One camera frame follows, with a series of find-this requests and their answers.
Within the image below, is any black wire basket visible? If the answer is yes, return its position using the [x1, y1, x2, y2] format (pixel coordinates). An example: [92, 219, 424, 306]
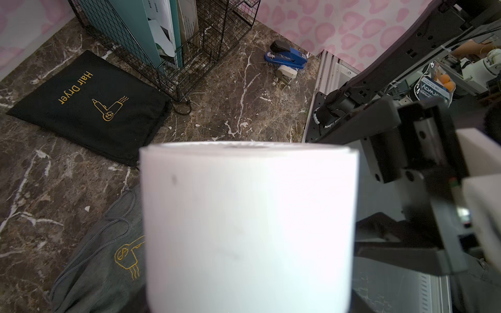
[69, 0, 260, 100]

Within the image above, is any black pouch at back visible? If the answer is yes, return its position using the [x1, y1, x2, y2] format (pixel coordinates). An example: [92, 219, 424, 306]
[8, 51, 172, 167]

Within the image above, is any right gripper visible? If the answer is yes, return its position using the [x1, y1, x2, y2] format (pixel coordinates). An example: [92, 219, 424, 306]
[318, 97, 468, 276]

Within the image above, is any white hair dryer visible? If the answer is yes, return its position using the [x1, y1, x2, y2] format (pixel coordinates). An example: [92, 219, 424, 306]
[140, 142, 360, 312]

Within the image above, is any blue stapler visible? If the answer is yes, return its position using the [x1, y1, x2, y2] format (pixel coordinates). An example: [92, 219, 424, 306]
[264, 40, 307, 70]

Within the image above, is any beige staple remover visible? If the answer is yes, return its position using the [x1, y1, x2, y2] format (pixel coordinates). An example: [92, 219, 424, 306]
[275, 65, 297, 86]

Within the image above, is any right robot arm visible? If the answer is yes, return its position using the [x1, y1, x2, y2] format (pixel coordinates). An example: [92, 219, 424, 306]
[306, 1, 500, 276]

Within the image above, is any grey hair dryer pouch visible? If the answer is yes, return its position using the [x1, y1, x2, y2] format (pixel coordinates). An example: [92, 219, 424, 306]
[50, 185, 149, 312]

